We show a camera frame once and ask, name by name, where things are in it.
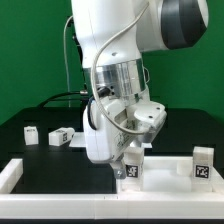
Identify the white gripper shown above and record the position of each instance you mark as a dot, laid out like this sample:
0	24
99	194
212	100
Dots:
105	143

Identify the white tag base sheet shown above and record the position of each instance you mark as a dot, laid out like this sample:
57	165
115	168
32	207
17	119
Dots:
78	141

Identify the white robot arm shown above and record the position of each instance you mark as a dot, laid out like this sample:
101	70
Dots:
113	35

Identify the white U-shaped obstacle fence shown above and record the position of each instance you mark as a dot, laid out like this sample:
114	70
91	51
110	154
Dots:
123	205

